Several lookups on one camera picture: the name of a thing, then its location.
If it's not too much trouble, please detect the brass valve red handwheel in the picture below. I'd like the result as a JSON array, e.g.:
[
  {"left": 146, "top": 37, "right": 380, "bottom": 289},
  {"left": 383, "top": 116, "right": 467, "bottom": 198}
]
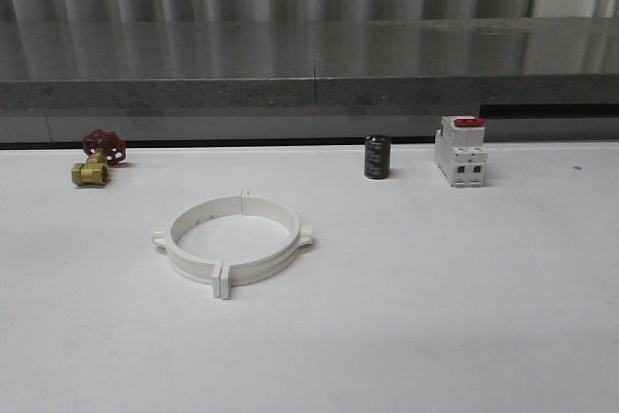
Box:
[{"left": 72, "top": 130, "right": 126, "bottom": 186}]

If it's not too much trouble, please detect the white half-ring pipe clamp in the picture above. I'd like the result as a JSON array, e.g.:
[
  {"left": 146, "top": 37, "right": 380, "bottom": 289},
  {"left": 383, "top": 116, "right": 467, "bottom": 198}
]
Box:
[{"left": 152, "top": 189, "right": 246, "bottom": 298}]

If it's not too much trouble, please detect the grey stone counter ledge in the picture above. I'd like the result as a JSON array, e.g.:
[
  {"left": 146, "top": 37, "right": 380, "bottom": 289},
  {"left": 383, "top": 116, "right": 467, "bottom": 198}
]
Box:
[{"left": 1, "top": 18, "right": 618, "bottom": 145}]

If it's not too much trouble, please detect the white circuit breaker red switch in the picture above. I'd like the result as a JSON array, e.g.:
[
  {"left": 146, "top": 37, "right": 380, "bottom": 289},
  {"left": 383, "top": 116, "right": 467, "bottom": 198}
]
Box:
[{"left": 434, "top": 116, "right": 487, "bottom": 188}]

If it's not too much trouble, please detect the black cylindrical capacitor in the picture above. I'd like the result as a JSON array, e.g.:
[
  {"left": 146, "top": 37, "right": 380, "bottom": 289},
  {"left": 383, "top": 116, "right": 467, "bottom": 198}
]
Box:
[{"left": 364, "top": 134, "right": 391, "bottom": 180}]

